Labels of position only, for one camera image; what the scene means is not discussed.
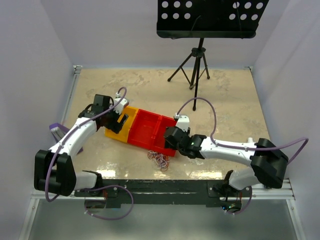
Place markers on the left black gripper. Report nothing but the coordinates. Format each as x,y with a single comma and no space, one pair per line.
116,126

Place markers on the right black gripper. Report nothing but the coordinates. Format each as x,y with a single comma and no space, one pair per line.
167,145

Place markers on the yellow plastic bin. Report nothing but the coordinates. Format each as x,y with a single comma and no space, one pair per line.
123,125

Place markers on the red double compartment bin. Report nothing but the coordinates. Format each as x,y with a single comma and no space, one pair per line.
147,132

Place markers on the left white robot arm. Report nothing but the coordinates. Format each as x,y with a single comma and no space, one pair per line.
54,171

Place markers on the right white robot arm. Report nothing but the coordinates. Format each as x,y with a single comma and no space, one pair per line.
266,163

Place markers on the purple holder block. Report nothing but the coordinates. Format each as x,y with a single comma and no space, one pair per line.
59,131

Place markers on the black music stand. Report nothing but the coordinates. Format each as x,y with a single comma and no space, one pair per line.
207,19

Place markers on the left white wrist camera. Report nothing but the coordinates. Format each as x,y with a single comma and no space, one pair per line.
120,103

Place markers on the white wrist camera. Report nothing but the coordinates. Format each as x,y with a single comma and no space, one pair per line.
182,122
120,103

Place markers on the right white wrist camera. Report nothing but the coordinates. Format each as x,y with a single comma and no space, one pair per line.
182,122

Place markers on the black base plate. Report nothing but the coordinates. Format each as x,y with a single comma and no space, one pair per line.
209,193

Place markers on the aluminium left rail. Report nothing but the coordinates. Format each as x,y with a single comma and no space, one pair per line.
69,95

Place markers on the aluminium rail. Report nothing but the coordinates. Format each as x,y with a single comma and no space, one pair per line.
69,95
259,192

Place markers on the white cylinder post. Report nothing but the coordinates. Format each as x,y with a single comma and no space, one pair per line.
250,140

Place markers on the aluminium front rail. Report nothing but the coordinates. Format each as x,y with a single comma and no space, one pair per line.
259,192

